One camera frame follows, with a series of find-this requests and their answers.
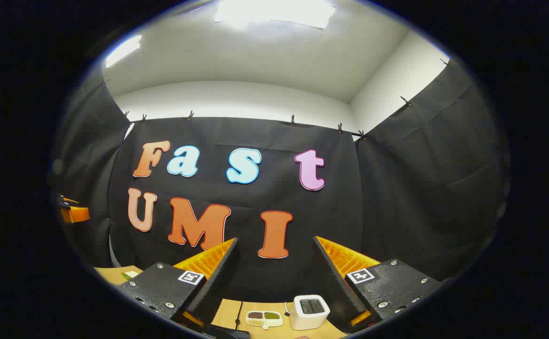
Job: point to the yellow beans portion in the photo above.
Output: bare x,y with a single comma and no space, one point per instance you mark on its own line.
255,322

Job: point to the ceiling light panel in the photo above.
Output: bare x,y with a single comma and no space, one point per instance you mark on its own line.
123,51
274,13

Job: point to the green beans portion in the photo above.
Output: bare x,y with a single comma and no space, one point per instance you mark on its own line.
272,315

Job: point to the black induction cooktop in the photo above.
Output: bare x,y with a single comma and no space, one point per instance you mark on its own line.
227,333

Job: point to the white toaster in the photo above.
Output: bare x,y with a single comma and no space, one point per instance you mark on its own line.
308,318

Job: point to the brown beans portion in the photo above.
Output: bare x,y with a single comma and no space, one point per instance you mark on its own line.
255,314

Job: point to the white divided dish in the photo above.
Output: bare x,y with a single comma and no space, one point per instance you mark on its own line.
279,321

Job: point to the row of black clips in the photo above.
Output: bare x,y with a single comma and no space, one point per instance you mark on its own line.
292,120

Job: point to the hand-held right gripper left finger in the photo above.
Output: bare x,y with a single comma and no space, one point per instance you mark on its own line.
215,282

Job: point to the sandwich with lettuce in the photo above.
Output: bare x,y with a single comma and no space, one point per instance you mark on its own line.
131,274

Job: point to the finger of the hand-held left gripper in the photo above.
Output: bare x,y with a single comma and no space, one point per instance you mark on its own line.
75,214

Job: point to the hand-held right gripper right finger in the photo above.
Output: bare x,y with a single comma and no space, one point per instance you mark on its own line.
338,282

